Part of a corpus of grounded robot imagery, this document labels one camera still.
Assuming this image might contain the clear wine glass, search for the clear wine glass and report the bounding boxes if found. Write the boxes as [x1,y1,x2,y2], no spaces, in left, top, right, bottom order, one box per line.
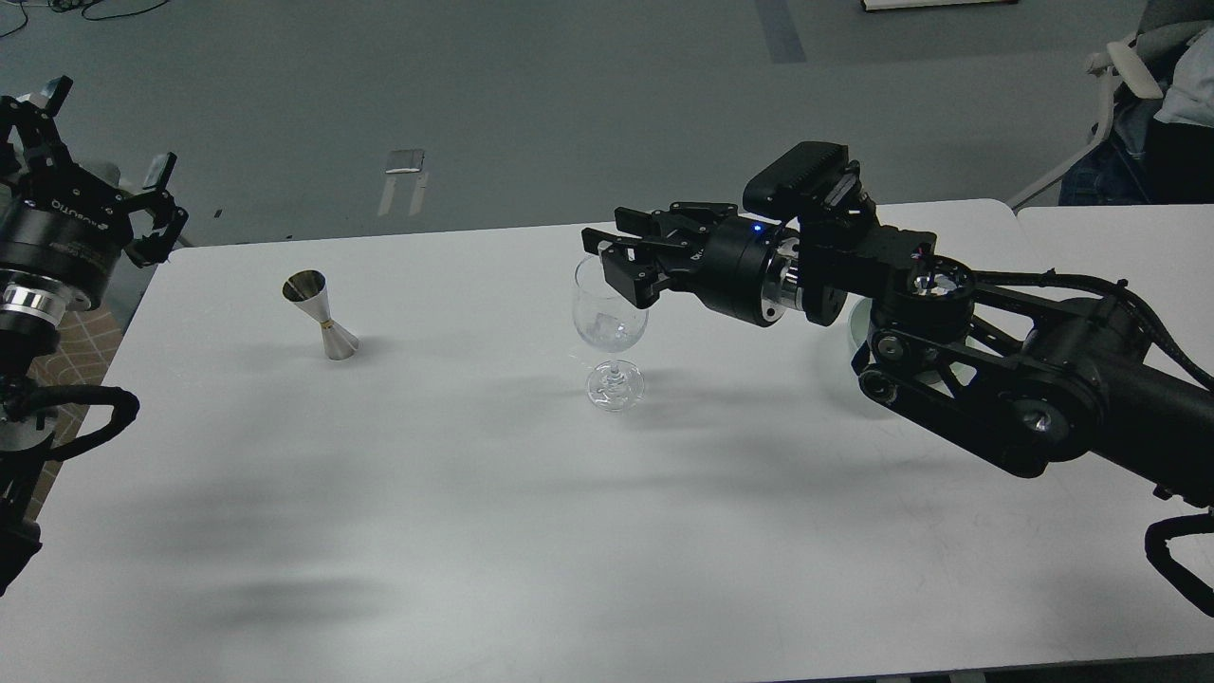
[572,256,649,414]

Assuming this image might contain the green ceramic bowl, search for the green ceramic bowl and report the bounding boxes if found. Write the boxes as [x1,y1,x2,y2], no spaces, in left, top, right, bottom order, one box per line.
[844,296,978,391]

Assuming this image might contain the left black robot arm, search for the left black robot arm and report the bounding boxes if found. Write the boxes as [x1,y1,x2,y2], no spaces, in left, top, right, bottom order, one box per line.
[1,75,188,587]

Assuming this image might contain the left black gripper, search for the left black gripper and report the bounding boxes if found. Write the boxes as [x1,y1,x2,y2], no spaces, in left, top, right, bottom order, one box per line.
[1,75,188,311]

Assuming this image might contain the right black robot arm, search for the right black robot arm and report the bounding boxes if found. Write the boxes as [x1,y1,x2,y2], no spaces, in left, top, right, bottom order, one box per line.
[582,200,1213,614]

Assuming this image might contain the metal floor plate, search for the metal floor plate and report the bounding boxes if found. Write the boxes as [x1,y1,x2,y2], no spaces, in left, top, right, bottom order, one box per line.
[378,148,429,217]

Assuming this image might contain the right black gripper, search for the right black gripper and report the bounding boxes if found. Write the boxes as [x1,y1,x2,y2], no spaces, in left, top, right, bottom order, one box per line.
[580,200,802,328]

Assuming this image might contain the white office chair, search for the white office chair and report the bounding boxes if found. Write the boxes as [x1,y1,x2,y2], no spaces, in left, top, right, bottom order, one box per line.
[1006,1,1212,211]

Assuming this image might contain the black floor cables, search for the black floor cables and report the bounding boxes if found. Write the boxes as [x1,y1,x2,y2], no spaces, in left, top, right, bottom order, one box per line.
[0,0,176,41]

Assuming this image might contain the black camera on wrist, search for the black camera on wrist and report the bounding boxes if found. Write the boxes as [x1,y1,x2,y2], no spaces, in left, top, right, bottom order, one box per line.
[742,141,877,222]

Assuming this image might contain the checkered beige cushion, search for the checkered beige cushion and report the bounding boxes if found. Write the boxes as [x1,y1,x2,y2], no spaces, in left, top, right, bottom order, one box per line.
[25,304,124,522]

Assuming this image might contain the steel cocktail jigger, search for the steel cocktail jigger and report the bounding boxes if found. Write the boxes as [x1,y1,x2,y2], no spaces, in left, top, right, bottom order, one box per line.
[280,269,361,362]

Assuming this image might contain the person in white shirt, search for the person in white shirt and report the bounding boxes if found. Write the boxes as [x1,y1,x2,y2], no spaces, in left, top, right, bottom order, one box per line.
[1057,33,1213,206]

